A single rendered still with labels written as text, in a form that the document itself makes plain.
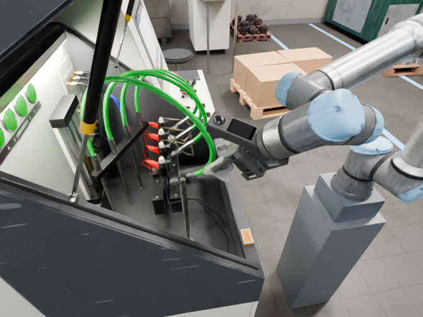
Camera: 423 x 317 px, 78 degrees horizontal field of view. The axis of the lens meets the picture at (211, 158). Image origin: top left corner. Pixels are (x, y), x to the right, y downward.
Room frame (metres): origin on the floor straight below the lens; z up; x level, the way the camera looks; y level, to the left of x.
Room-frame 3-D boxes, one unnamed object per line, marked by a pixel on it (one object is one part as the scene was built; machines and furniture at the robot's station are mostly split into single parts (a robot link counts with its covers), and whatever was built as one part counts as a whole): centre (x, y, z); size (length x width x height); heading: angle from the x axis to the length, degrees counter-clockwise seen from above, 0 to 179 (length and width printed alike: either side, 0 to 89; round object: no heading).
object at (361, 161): (0.71, -0.56, 1.07); 0.13 x 0.12 x 0.14; 28
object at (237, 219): (0.67, -0.07, 0.87); 0.62 x 0.04 x 0.16; 9
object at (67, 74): (0.83, 0.46, 1.20); 0.13 x 0.03 x 0.31; 9
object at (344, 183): (0.72, -0.56, 0.95); 0.15 x 0.15 x 0.10
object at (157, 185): (0.75, 0.18, 0.91); 0.34 x 0.10 x 0.15; 9
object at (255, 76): (3.21, -0.99, 0.24); 1.30 x 0.89 x 0.47; 104
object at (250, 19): (6.11, -0.81, 0.19); 1.10 x 0.72 x 0.37; 10
